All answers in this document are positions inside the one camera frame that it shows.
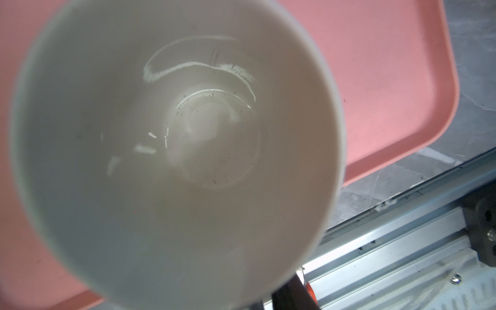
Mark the white mug purple handle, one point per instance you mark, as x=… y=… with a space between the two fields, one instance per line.
x=178 y=154

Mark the pink plastic tray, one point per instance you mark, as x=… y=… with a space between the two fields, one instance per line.
x=395 y=69

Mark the orange black handled tool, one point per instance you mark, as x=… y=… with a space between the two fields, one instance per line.
x=293 y=296

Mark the aluminium front rail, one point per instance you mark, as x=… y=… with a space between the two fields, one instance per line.
x=410 y=252

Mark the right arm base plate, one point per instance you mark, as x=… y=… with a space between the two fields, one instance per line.
x=479 y=213

